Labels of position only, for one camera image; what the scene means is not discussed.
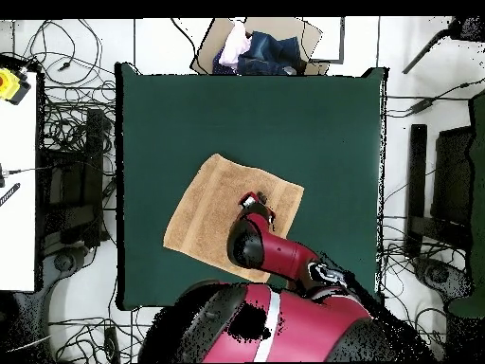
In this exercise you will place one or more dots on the tan terry towel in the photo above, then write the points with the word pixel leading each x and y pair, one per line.
pixel 208 220

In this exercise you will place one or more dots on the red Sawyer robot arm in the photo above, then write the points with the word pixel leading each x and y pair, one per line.
pixel 288 322

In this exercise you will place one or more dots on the dark green table cloth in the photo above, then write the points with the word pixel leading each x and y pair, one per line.
pixel 303 132

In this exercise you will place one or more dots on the blue jeans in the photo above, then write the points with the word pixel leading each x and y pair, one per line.
pixel 269 53

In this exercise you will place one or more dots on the pale pink garment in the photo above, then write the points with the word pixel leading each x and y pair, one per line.
pixel 235 47

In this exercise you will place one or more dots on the black floor stand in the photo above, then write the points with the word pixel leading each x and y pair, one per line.
pixel 416 170
pixel 72 189

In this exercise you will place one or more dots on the cardboard box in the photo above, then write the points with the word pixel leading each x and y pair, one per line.
pixel 273 24

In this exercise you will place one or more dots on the gray caster foot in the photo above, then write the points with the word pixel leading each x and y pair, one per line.
pixel 439 273
pixel 64 261

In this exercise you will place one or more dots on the dark green covered furniture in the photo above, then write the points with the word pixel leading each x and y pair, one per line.
pixel 478 189

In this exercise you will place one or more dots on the black tripod leg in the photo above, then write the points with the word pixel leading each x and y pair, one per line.
pixel 428 49

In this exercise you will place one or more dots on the white desk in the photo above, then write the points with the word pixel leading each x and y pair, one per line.
pixel 17 227

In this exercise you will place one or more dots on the yellow emergency stop button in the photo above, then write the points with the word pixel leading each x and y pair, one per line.
pixel 9 85

